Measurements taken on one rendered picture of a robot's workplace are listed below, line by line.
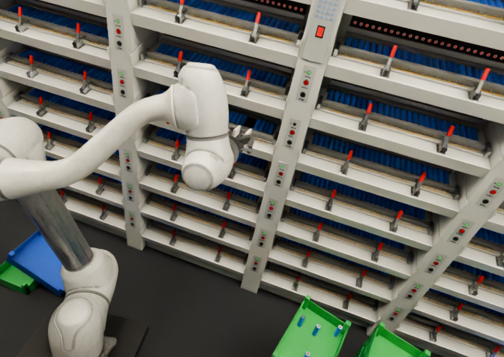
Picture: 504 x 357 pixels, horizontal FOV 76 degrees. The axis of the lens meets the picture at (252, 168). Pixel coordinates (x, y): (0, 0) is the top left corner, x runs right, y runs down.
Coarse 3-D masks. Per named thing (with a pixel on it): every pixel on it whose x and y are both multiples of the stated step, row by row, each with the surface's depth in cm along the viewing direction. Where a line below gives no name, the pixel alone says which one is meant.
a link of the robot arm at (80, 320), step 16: (64, 304) 104; (80, 304) 105; (96, 304) 109; (64, 320) 101; (80, 320) 101; (96, 320) 106; (48, 336) 103; (64, 336) 100; (80, 336) 101; (96, 336) 106; (64, 352) 102; (80, 352) 104; (96, 352) 110
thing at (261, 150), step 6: (150, 84) 140; (156, 84) 145; (144, 90) 137; (150, 90) 142; (156, 90) 145; (138, 96) 134; (144, 96) 138; (150, 96) 139; (132, 102) 131; (162, 126) 136; (168, 126) 135; (276, 126) 137; (180, 132) 135; (276, 132) 130; (276, 138) 128; (258, 144) 129; (264, 144) 130; (270, 144) 130; (252, 150) 129; (258, 150) 128; (264, 150) 128; (270, 150) 128; (258, 156) 130; (264, 156) 129; (270, 156) 128
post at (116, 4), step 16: (112, 0) 112; (128, 16) 114; (112, 32) 119; (128, 32) 117; (144, 32) 125; (112, 48) 122; (128, 48) 120; (112, 64) 126; (128, 64) 124; (112, 80) 130; (128, 80) 128; (144, 80) 135; (128, 96) 132; (144, 128) 147; (128, 144) 146; (144, 160) 157; (128, 176) 157; (144, 192) 167; (128, 208) 171; (128, 224) 178; (128, 240) 186; (144, 240) 187
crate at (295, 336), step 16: (304, 304) 138; (304, 320) 135; (320, 320) 136; (336, 320) 134; (288, 336) 129; (304, 336) 130; (320, 336) 131; (288, 352) 124; (304, 352) 125; (320, 352) 126; (336, 352) 125
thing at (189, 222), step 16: (144, 208) 170; (160, 208) 170; (176, 208) 170; (192, 208) 170; (176, 224) 166; (192, 224) 167; (208, 224) 167; (224, 224) 161; (240, 224) 167; (224, 240) 163; (240, 240) 163
